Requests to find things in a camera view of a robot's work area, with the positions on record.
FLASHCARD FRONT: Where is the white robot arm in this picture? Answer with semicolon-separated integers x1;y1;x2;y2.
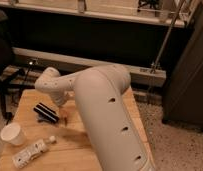
35;64;155;171

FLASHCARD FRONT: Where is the white paper cup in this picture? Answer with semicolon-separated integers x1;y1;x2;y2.
0;123;26;146

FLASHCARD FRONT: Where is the black striped sponge block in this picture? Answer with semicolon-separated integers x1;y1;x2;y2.
33;103;59;123

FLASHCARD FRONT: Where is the black office chair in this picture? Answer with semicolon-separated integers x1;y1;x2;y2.
0;10;25;121

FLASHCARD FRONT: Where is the clear plastic bottle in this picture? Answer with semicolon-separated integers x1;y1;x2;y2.
12;136;56;169

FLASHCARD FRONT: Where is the metal pole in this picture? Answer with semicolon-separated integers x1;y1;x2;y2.
150;0;186;74

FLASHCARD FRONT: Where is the dark cabinet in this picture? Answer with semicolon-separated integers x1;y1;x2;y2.
162;0;203;129

